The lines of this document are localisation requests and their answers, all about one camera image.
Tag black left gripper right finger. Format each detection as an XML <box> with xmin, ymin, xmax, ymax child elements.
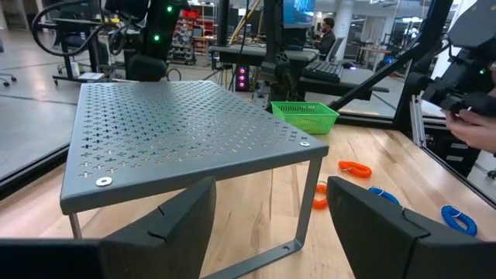
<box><xmin>326</xmin><ymin>175</ymin><xmax>496</xmax><ymax>279</ymax></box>

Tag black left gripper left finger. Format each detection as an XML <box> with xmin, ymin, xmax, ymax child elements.
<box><xmin>0</xmin><ymin>176</ymin><xmax>218</xmax><ymax>279</ymax></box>

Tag blue coil wristband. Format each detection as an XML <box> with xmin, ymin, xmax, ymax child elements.
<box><xmin>440</xmin><ymin>205</ymin><xmax>479</xmax><ymax>238</ymax></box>
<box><xmin>367</xmin><ymin>186</ymin><xmax>401</xmax><ymax>206</ymax></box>

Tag red coil wristband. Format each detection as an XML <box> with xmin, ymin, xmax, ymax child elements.
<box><xmin>311</xmin><ymin>181</ymin><xmax>331</xmax><ymax>211</ymax></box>
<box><xmin>337</xmin><ymin>160</ymin><xmax>374</xmax><ymax>180</ymax></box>

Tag grey desk top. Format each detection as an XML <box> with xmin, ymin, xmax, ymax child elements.
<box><xmin>208</xmin><ymin>43</ymin><xmax>321</xmax><ymax>65</ymax></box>

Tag person's hand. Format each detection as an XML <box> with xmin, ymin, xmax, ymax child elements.
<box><xmin>444</xmin><ymin>107</ymin><xmax>496</xmax><ymax>154</ymax></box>

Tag grey perforated metal shelf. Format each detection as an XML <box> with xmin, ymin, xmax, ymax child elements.
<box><xmin>59</xmin><ymin>80</ymin><xmax>331</xmax><ymax>279</ymax></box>

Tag green plastic basket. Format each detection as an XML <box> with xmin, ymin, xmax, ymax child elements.
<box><xmin>270</xmin><ymin>100</ymin><xmax>341</xmax><ymax>136</ymax></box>

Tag black keyboard shelf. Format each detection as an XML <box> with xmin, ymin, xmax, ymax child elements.
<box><xmin>300</xmin><ymin>67</ymin><xmax>391</xmax><ymax>98</ymax></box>

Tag backlit black keyboard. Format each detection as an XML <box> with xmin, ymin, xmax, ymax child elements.
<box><xmin>301</xmin><ymin>59</ymin><xmax>345</xmax><ymax>84</ymax></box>

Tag black rolling cart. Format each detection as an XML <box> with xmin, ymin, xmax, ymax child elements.
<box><xmin>50</xmin><ymin>16</ymin><xmax>114</xmax><ymax>84</ymax></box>

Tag person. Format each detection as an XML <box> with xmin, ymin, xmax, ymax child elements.
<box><xmin>311</xmin><ymin>16</ymin><xmax>336</xmax><ymax>60</ymax></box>

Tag computer tower with red lights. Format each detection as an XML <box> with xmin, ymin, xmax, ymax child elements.
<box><xmin>236</xmin><ymin>65</ymin><xmax>250</xmax><ymax>93</ymax></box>

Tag white round pillar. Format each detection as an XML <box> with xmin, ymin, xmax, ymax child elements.
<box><xmin>334</xmin><ymin>0</ymin><xmax>356</xmax><ymax>40</ymax></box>

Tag red bin storage rack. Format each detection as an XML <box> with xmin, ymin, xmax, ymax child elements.
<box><xmin>170</xmin><ymin>7</ymin><xmax>219</xmax><ymax>65</ymax></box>

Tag blue-screen monitor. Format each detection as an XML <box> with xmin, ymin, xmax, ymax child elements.
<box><xmin>282</xmin><ymin>0</ymin><xmax>316</xmax><ymax>29</ymax></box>

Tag thick black cable loop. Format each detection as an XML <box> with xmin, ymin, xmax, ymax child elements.
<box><xmin>30</xmin><ymin>0</ymin><xmax>131</xmax><ymax>58</ymax></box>

